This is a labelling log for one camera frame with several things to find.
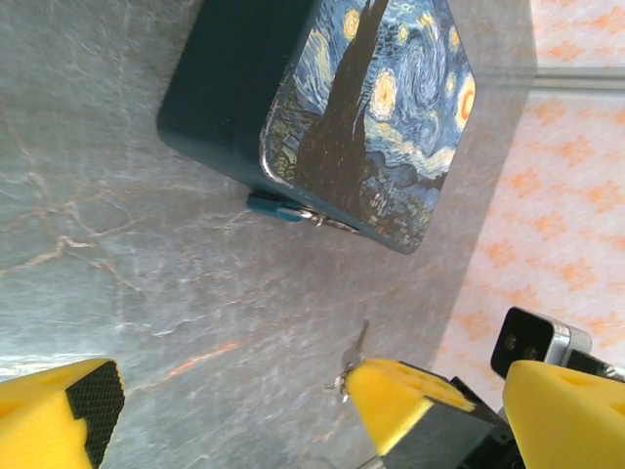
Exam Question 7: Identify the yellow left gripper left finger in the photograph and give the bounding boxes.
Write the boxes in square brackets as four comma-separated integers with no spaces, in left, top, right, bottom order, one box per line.
[0,359,126,469]

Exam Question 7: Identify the silver hasp latch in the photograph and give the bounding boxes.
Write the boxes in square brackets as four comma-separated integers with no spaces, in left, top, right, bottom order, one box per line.
[297,207,362,236]

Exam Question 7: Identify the aluminium frame post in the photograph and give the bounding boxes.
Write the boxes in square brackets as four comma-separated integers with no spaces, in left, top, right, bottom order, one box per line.
[532,65,625,92]

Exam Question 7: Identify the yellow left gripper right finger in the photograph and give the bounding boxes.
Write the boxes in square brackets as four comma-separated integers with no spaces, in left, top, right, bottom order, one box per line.
[505,360,625,469]

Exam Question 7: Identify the dark teal metal box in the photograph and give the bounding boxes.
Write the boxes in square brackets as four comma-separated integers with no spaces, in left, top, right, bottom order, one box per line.
[155,0,478,255]

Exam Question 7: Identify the silver key ring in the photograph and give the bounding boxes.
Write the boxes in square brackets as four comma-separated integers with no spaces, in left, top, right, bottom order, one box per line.
[324,374,354,405]

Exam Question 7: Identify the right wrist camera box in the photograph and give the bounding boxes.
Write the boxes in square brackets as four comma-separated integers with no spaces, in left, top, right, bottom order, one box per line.
[490,306,593,380]

